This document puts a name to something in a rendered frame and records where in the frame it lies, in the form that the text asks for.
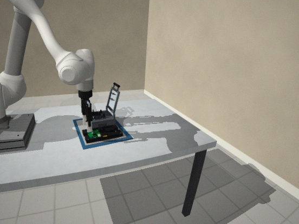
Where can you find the green circuit board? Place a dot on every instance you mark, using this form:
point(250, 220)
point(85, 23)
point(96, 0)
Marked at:
point(94, 133)

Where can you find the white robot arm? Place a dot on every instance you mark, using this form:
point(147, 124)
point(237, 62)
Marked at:
point(73, 69)

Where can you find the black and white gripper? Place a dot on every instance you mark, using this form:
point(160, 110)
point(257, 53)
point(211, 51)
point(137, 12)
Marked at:
point(86, 108)

